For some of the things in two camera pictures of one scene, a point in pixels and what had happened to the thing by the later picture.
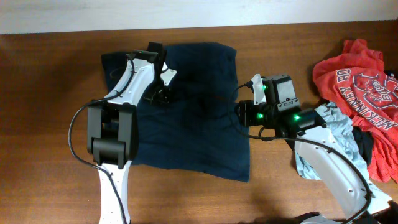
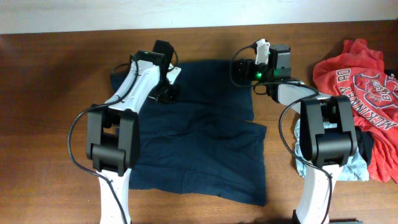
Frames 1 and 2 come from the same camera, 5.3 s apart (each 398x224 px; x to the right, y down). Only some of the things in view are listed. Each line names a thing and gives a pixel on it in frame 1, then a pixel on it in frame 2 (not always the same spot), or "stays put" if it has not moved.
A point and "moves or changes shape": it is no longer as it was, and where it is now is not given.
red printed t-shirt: (356, 83) stays put
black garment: (364, 140) stays put
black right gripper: (245, 115) → (247, 70)
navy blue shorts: (196, 127) moves or changes shape
